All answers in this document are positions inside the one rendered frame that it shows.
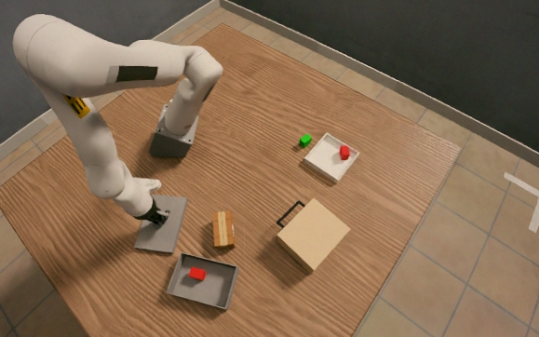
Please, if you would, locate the small green block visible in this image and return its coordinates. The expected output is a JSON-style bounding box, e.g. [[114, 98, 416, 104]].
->
[[299, 133, 312, 148]]

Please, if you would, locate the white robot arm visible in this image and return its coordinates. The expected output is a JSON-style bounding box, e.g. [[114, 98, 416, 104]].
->
[[13, 14, 222, 217]]

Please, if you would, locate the light wooden cabinet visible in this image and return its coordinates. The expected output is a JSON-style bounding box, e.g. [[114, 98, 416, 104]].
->
[[277, 201, 350, 275]]

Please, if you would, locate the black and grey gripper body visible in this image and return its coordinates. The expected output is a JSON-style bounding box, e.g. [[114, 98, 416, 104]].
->
[[132, 198, 161, 220]]

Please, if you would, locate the red block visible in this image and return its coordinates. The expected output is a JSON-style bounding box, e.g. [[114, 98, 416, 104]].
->
[[189, 267, 207, 281], [339, 146, 350, 160]]

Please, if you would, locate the grey lid with small knob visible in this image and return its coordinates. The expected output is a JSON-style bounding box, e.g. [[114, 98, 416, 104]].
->
[[134, 195, 188, 254]]

